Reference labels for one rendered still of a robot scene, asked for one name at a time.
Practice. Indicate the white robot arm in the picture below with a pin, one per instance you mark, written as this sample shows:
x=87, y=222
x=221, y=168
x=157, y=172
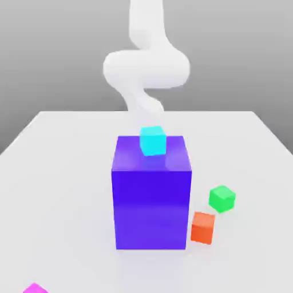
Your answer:
x=146, y=68

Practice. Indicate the small magenta cube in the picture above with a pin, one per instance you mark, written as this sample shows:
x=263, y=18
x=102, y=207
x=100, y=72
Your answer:
x=34, y=288

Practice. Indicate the large purple box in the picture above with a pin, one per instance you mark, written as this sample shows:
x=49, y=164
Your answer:
x=151, y=206

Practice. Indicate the small orange cube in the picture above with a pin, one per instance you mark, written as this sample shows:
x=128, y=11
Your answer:
x=202, y=229

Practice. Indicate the small green cube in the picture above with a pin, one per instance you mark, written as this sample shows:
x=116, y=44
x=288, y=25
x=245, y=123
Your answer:
x=221, y=199

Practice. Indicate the small cyan cube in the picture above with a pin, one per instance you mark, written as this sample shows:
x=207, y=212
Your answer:
x=153, y=142

